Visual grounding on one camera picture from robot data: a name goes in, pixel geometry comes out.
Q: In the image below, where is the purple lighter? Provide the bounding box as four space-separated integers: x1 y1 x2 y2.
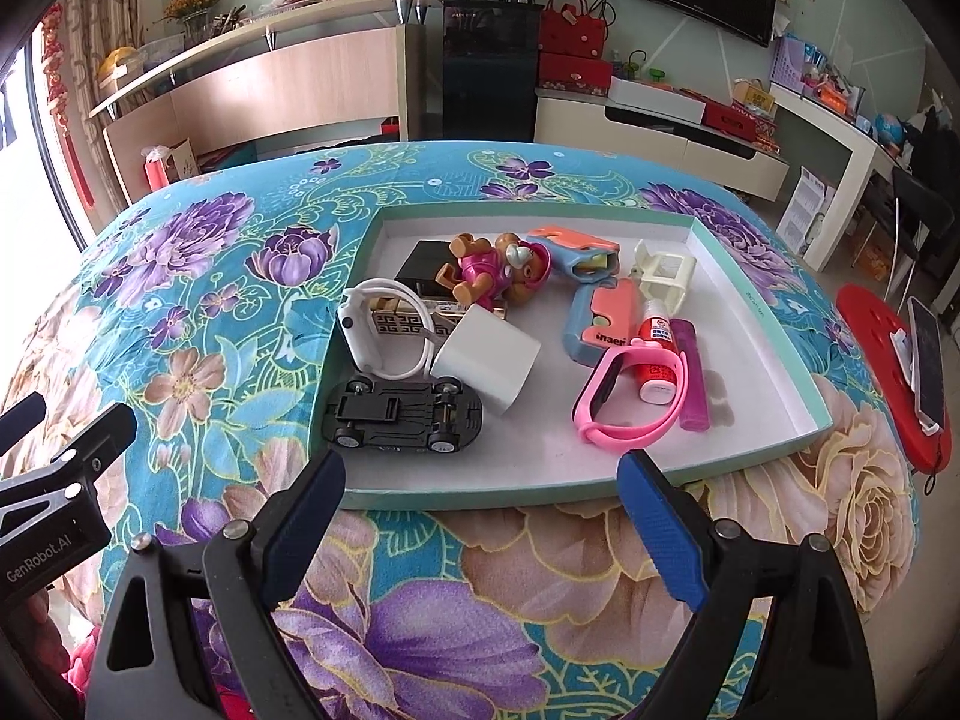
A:
670 317 711 433

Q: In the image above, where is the pink smart watch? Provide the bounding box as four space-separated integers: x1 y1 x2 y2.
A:
571 338 688 454

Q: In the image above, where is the red white glue bottle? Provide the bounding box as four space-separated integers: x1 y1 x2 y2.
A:
632 297 679 407

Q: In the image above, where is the white smart watch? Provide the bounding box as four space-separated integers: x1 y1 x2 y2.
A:
337 278 436 382

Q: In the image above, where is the black toy car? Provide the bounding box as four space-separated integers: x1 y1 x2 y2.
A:
320 374 483 454

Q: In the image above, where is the patterned white rectangular block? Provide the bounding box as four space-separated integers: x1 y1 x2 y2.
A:
370 298 466 338

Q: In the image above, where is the blue orange toy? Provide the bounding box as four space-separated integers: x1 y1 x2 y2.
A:
562 278 640 367
526 224 620 284

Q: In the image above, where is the cream plastic hair claw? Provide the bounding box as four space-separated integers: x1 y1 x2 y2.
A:
630 239 697 317

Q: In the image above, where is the black power adapter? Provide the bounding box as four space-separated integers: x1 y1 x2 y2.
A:
395 241 459 301

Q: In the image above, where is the white power adapter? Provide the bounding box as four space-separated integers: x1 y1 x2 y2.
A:
430 305 542 415

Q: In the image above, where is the brown pink puppy toy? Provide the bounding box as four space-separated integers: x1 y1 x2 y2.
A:
434 232 551 310

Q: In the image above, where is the red paper bag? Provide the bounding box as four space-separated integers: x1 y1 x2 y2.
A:
142 145 178 192

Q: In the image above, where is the smartphone on stool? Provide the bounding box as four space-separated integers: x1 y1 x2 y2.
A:
908 296 946 434

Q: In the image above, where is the red plastic stool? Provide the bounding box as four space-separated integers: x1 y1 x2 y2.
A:
836 284 952 475

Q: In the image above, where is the teal cardboard box tray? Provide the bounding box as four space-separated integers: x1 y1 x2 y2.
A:
338 202 833 511

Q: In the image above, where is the red hanging knot ornament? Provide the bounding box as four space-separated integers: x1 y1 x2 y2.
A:
39 2 94 210

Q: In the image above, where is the black chair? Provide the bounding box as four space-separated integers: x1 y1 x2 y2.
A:
875 167 958 309

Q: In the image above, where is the orange flower vase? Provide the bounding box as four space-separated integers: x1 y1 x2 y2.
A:
163 0 221 47

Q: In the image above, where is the wooden bar counter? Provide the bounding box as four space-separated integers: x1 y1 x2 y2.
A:
89 0 441 203

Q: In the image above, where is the white desk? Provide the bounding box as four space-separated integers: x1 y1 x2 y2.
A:
770 83 895 271

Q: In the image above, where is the white flat box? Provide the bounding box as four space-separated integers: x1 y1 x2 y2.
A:
607 76 706 125

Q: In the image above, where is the white tv cabinet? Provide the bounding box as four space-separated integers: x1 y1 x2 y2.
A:
534 89 788 202

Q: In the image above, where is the black water dispenser cabinet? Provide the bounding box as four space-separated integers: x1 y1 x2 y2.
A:
443 0 542 142

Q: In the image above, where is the red gift box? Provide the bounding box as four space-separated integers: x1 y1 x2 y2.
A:
539 52 613 96

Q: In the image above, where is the red handbag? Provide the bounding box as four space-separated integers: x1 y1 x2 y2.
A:
539 0 608 60

